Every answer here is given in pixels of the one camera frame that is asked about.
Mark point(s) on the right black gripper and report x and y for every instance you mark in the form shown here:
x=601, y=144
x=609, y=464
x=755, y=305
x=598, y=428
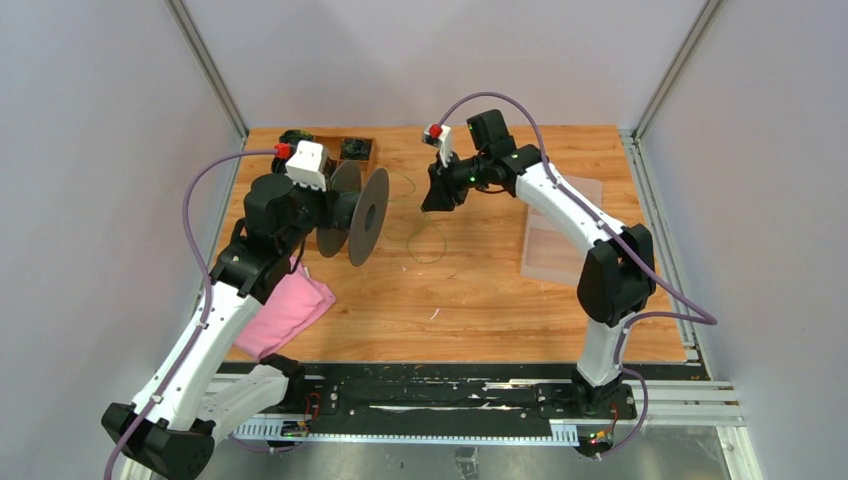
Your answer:
x=444, y=195

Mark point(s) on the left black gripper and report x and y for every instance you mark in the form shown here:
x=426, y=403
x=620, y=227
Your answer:
x=327, y=201

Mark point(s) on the black cable spool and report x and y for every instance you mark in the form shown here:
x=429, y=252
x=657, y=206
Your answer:
x=361, y=215

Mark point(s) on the clear plastic box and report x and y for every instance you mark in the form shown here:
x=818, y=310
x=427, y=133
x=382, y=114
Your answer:
x=558, y=232

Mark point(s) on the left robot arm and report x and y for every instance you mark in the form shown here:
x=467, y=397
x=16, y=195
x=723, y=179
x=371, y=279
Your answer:
x=170, y=426

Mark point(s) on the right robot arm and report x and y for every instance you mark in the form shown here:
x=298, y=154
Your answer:
x=615, y=282

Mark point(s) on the wooden compartment tray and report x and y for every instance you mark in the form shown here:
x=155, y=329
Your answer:
x=362, y=151

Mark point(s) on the pink cloth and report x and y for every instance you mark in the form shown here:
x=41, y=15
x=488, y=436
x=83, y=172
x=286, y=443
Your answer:
x=296, y=303

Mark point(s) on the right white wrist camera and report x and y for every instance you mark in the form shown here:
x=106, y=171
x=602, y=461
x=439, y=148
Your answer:
x=440, y=136

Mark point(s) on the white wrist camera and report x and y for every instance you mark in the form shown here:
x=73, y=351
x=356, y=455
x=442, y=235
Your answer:
x=306, y=166
x=440, y=136

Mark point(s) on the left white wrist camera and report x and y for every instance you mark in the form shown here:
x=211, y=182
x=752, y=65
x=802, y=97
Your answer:
x=306, y=166

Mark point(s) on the slotted aluminium cable duct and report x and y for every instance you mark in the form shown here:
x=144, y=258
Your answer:
x=274, y=430

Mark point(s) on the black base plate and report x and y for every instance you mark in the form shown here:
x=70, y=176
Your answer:
x=490, y=399

